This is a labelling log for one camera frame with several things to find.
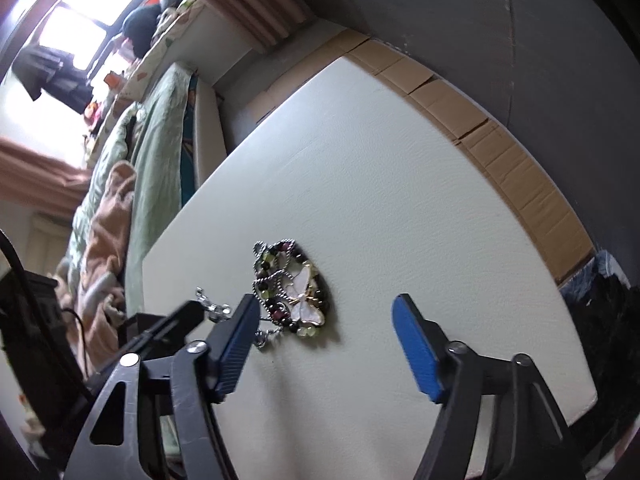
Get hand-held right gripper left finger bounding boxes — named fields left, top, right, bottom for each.
left=64, top=294, right=262, bottom=480

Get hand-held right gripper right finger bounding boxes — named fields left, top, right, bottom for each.
left=391, top=294, right=586, bottom=480

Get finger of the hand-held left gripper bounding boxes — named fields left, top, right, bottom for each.
left=122, top=300, right=207, bottom=361

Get silver chain necklace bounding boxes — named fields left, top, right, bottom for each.
left=195, top=241, right=303, bottom=353

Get white butterfly pendant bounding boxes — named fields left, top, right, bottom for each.
left=287, top=265, right=326, bottom=326

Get dark beaded bracelet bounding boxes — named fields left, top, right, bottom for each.
left=255, top=241, right=333, bottom=339

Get beige headboard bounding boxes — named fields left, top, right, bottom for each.
left=30, top=212, right=75, bottom=281

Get pink fleece blanket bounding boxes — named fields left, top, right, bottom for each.
left=52, top=160, right=138, bottom=376

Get white low table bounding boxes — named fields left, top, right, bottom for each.
left=142, top=55, right=598, bottom=480

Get pink curtain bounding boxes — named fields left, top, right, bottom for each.
left=0, top=137, right=93, bottom=211
left=165, top=0, right=321, bottom=53

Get green bed sheet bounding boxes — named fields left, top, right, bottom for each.
left=125, top=62, right=193, bottom=306

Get printed teal bed sheet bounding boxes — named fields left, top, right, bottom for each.
left=177, top=72, right=199, bottom=206

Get light green quilt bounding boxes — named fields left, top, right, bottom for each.
left=72, top=107, right=146, bottom=261

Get dark cloth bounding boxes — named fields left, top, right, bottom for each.
left=560, top=250, right=640, bottom=441

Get beige bed base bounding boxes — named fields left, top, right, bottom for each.
left=192, top=77, right=231, bottom=191

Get flattened cardboard sheets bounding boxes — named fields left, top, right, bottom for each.
left=250, top=27, right=596, bottom=286

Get hanging dark clothes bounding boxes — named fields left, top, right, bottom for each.
left=12, top=42, right=96, bottom=113

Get orange toy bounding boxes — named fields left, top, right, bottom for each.
left=85, top=71, right=126, bottom=131

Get printed window seat cushion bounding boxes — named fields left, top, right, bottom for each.
left=107, top=0, right=208, bottom=111

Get dark bag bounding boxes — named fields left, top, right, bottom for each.
left=122, top=6, right=163, bottom=56

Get dark framed window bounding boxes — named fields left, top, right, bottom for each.
left=30, top=0, right=161, bottom=76

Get dark grey wardrobe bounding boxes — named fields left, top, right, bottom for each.
left=320, top=0, right=640, bottom=271

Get black cable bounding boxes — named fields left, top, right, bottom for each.
left=0, top=230, right=91, bottom=378

